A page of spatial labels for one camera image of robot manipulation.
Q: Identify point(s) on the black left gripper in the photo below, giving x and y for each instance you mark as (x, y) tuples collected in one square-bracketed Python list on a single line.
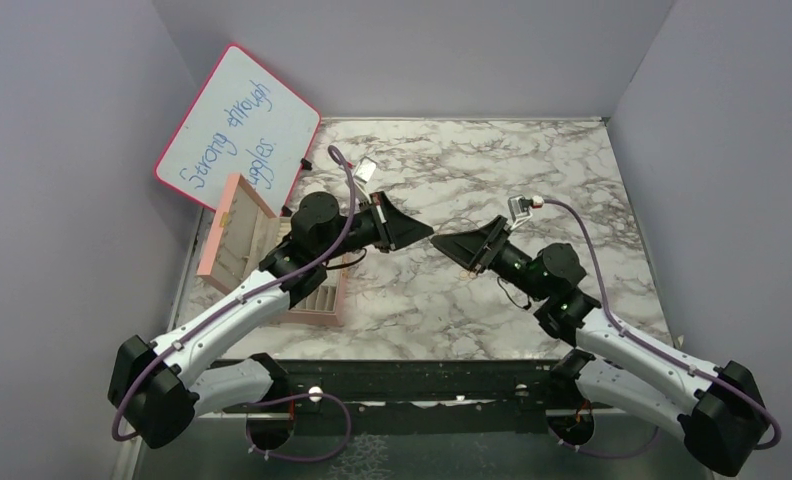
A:
[(394, 229)]

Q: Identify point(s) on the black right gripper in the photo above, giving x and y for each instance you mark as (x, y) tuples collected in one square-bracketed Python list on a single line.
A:
[(467, 247)]

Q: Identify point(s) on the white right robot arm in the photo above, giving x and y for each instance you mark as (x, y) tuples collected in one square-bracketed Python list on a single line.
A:
[(715, 410)]

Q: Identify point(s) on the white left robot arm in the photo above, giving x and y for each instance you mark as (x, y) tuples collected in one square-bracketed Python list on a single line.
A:
[(160, 386)]

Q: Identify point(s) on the pink jewelry box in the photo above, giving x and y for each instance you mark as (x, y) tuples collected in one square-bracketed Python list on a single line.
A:
[(242, 232)]

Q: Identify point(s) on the pink framed whiteboard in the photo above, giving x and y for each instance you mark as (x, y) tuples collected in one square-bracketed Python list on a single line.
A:
[(243, 121)]

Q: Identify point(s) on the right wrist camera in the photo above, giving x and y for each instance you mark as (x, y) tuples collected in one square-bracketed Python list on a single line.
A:
[(520, 209)]

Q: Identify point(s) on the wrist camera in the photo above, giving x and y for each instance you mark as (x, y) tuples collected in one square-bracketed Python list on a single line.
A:
[(520, 209), (363, 171)]

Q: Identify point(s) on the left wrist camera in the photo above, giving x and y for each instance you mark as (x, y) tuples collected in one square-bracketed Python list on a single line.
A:
[(363, 171)]

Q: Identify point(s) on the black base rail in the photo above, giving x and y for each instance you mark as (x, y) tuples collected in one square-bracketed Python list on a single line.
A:
[(405, 397)]

